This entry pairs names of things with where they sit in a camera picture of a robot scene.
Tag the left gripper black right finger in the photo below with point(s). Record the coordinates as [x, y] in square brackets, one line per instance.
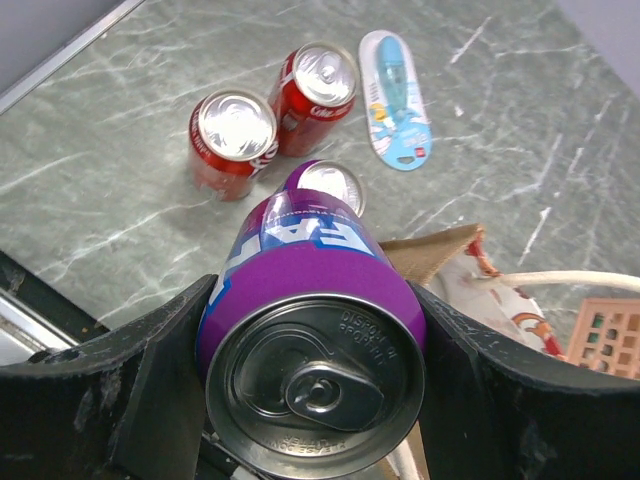
[497, 409]

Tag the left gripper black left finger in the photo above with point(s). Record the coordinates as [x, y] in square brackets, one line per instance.
[126, 405]

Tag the brown canvas tote bag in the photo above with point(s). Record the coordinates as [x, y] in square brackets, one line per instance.
[452, 265]

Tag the purple soda can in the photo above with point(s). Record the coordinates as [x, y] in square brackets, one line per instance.
[329, 177]
[311, 345]

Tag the silver top soda can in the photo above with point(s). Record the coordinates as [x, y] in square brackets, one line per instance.
[232, 137]

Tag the red soda can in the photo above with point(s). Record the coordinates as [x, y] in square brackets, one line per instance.
[316, 89]

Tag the peach plastic file organizer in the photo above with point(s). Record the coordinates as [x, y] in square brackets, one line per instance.
[605, 337]

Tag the blue white blister pack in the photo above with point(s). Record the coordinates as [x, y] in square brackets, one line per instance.
[399, 129]

